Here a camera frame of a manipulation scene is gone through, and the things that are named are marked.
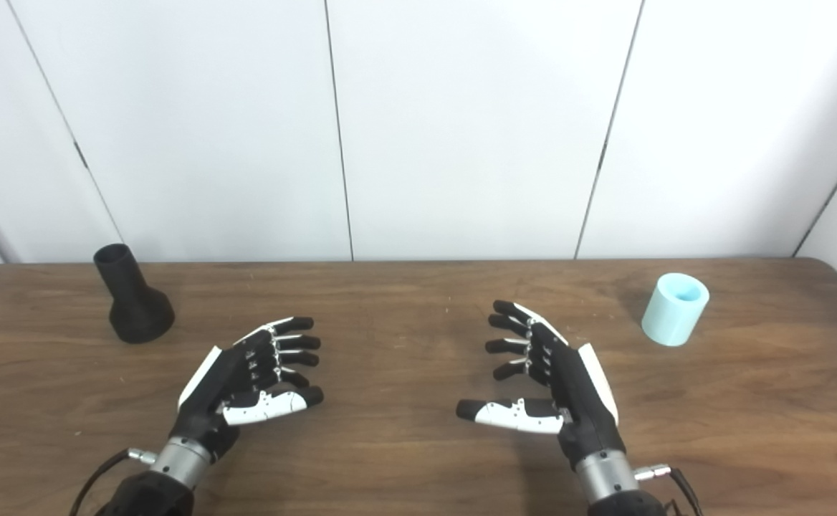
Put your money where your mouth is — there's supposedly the light blue cylinder cup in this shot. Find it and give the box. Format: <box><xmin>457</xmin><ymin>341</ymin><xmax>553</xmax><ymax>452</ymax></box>
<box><xmin>641</xmin><ymin>272</ymin><xmax>710</xmax><ymax>348</ymax></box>

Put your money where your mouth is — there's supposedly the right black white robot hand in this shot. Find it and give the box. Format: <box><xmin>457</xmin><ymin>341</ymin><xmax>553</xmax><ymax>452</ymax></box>
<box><xmin>456</xmin><ymin>300</ymin><xmax>627</xmax><ymax>471</ymax></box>

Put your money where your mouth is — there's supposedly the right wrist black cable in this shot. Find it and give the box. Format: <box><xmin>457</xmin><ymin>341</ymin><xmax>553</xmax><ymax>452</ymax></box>
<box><xmin>633</xmin><ymin>464</ymin><xmax>703</xmax><ymax>516</ymax></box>

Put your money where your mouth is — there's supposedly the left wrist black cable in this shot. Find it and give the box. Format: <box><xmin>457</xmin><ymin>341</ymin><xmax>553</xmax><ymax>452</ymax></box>
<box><xmin>69</xmin><ymin>448</ymin><xmax>158</xmax><ymax>516</ymax></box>

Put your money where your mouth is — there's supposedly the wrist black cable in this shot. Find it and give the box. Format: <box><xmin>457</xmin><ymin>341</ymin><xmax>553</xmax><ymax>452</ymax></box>
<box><xmin>633</xmin><ymin>464</ymin><xmax>703</xmax><ymax>516</ymax></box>
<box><xmin>69</xmin><ymin>448</ymin><xmax>158</xmax><ymax>516</ymax></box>

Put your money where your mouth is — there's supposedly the black flared nozzle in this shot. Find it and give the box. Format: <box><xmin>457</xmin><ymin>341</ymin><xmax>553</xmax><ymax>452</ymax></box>
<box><xmin>93</xmin><ymin>244</ymin><xmax>176</xmax><ymax>344</ymax></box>

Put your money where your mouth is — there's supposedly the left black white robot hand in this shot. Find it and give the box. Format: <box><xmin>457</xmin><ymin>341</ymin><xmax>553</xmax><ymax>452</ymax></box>
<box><xmin>168</xmin><ymin>315</ymin><xmax>325</xmax><ymax>463</ymax></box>

